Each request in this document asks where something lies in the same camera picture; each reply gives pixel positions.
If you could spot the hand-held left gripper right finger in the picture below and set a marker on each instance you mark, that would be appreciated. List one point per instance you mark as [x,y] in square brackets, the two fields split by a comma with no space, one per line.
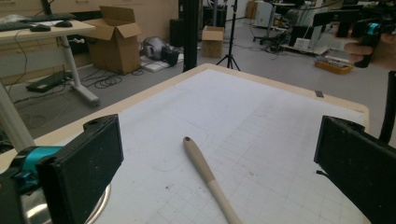
[361,161]

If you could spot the white grid mat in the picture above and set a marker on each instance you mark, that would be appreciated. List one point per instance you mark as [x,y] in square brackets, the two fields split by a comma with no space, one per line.
[236,124]

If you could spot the black computer mouse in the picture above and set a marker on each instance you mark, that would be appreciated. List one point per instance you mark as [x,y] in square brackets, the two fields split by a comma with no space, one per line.
[39,28]
[63,24]

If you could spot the black pole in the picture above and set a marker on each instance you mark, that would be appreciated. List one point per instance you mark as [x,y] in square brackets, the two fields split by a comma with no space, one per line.
[388,105]

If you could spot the white desk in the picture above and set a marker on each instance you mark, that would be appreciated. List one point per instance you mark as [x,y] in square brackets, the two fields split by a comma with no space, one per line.
[73,71]

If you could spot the grey bag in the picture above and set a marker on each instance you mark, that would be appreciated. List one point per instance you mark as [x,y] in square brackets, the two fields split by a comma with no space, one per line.
[155,48]

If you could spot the black keyboard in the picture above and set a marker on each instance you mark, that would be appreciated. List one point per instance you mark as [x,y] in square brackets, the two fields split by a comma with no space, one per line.
[46,17]

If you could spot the yellow tray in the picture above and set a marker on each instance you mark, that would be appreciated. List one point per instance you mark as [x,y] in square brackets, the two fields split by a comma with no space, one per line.
[333,67]

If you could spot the flat black device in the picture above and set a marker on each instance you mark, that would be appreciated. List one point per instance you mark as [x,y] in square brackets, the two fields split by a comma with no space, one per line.
[46,81]

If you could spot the beige spatula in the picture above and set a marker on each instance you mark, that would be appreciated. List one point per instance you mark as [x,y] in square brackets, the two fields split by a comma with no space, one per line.
[202,165]

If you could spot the black tripod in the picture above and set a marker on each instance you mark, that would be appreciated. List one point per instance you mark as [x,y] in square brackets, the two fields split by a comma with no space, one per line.
[230,46]

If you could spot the large open cardboard box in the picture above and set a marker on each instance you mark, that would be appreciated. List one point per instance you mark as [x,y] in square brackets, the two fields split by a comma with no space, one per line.
[113,49]

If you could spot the small cardboard box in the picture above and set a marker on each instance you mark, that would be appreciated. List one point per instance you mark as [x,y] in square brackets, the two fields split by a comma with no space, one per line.
[212,43]

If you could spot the grey tape piece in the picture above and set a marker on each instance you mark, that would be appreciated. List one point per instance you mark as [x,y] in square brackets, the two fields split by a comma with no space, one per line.
[319,93]

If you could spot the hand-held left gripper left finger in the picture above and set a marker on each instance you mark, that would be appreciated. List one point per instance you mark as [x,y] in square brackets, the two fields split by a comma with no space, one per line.
[81,168]

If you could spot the white foam board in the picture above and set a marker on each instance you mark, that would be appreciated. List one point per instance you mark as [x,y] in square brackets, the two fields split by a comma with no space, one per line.
[157,65]

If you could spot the black metal frame post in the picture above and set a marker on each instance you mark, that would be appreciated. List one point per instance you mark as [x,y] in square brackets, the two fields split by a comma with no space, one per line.
[190,34]

